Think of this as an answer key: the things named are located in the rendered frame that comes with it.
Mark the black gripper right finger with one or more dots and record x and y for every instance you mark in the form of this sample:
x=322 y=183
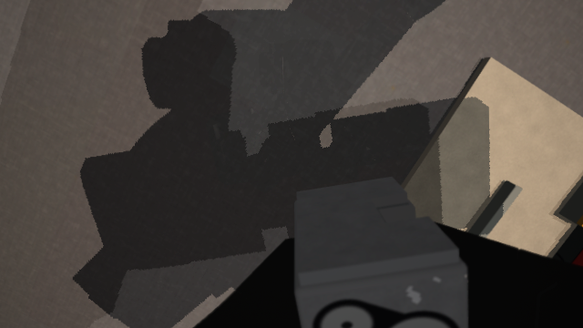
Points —
x=515 y=288

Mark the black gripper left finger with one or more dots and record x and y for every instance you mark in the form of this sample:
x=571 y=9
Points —
x=265 y=299

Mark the tan flat slab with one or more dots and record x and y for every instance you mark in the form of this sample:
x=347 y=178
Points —
x=506 y=164

